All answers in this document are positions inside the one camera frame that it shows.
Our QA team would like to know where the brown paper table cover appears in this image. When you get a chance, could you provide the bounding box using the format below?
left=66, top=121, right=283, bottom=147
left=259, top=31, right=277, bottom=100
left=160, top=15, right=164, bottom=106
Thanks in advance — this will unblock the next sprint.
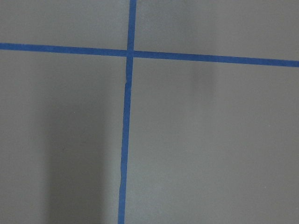
left=0, top=0, right=299, bottom=224

